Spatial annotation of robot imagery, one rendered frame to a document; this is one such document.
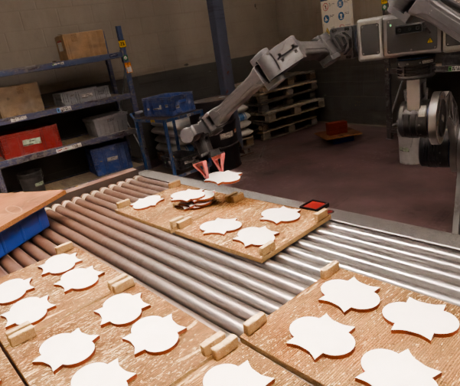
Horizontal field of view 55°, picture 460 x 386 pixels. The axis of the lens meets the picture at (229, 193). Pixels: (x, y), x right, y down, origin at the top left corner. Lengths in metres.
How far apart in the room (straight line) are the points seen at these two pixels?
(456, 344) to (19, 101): 5.21
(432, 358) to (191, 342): 0.47
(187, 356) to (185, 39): 6.39
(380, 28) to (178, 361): 1.36
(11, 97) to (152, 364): 4.87
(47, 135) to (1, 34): 1.37
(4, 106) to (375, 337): 5.07
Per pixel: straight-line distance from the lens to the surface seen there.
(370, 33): 1.82
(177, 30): 7.05
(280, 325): 0.99
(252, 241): 1.34
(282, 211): 1.53
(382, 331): 0.97
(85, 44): 5.78
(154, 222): 1.66
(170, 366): 0.95
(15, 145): 5.58
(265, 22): 8.03
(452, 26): 1.25
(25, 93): 5.67
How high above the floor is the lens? 1.52
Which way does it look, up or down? 19 degrees down
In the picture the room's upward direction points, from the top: 9 degrees counter-clockwise
